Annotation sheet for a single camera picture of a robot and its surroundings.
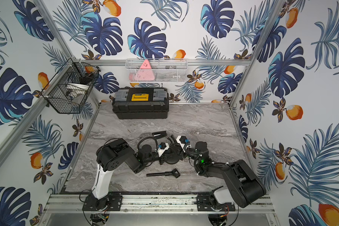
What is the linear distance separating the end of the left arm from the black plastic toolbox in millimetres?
297

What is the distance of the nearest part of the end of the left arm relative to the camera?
78 cm

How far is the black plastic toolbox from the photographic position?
100cm
